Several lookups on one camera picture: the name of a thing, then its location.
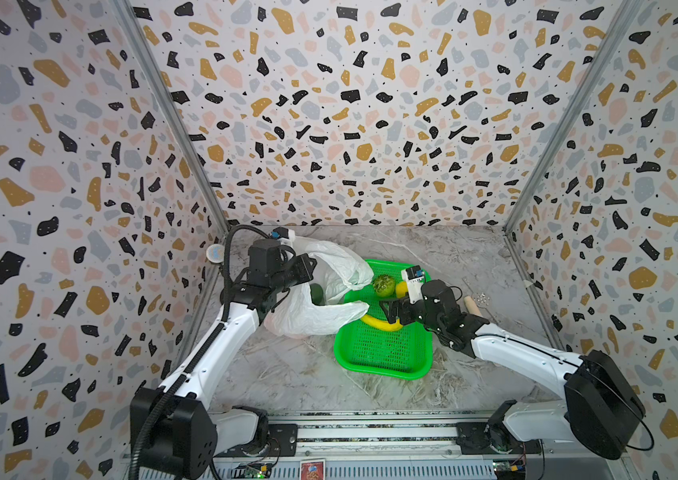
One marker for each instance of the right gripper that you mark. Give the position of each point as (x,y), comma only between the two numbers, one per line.
(410,311)

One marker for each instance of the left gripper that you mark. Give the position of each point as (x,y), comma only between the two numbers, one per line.
(305,272)

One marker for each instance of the yellow banana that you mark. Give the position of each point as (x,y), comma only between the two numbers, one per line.
(382,325)

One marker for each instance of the yellow lemon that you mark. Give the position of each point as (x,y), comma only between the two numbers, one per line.
(401,290)

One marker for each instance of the bumpy green custard apple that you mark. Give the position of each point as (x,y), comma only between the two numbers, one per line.
(384,286)

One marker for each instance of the white plastic bag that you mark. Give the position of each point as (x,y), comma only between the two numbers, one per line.
(317,308)

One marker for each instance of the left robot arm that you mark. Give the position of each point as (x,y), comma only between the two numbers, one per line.
(172,430)

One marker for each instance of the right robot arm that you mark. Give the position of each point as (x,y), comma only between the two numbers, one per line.
(595,407)

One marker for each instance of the green plastic basket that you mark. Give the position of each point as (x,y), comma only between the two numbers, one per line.
(406,354)

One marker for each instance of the round white desk lamp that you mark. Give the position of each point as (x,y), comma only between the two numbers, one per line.
(215,253)

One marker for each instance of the red card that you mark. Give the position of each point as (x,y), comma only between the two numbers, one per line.
(312,470)

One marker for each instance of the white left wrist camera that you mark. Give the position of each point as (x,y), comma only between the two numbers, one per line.
(284,235)

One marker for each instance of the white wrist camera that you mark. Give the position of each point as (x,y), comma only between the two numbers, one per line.
(284,235)
(414,278)

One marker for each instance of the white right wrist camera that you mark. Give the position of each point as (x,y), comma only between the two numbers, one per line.
(414,278)

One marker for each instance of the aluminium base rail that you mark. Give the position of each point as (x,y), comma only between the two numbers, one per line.
(410,445)

